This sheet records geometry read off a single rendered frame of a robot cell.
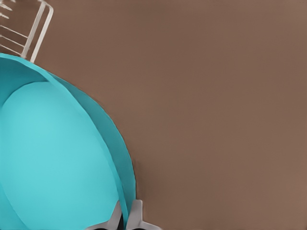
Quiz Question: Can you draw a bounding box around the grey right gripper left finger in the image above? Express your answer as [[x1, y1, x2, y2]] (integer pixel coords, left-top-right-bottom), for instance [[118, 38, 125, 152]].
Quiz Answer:
[[88, 200, 124, 230]]

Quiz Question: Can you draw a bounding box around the turquoise plate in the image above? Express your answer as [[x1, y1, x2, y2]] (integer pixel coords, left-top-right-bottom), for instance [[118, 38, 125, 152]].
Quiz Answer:
[[0, 53, 137, 230]]

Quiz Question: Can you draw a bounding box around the white wire dish rack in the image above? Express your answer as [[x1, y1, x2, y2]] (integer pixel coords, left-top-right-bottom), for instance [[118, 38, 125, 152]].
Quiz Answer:
[[0, 0, 54, 63]]

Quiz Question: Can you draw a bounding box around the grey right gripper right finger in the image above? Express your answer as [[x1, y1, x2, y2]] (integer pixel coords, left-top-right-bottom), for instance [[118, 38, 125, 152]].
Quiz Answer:
[[125, 199, 161, 230]]

